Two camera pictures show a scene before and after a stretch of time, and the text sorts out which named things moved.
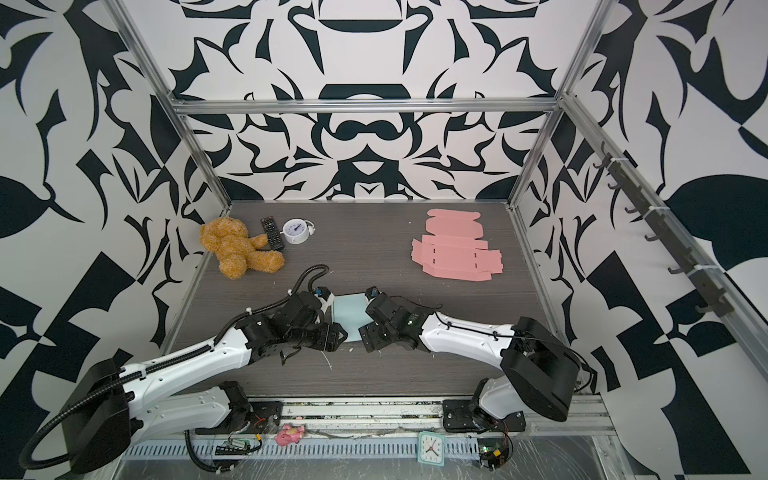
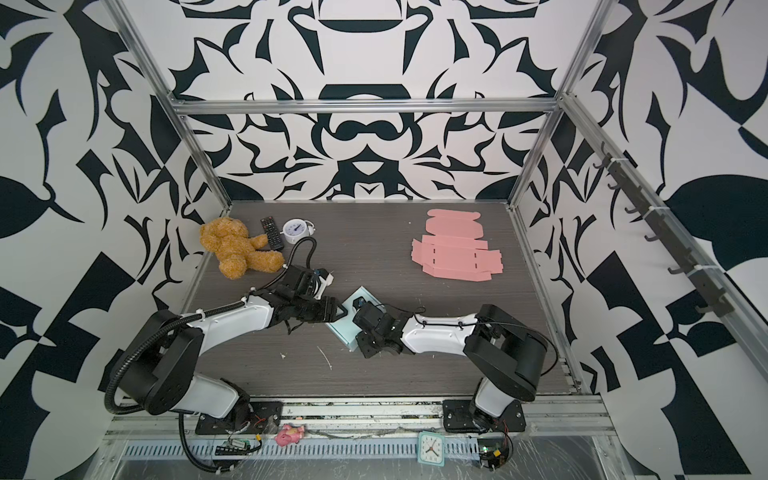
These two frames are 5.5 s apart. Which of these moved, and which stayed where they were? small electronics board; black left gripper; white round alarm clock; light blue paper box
Moved: black left gripper
Stayed: light blue paper box; small electronics board; white round alarm clock
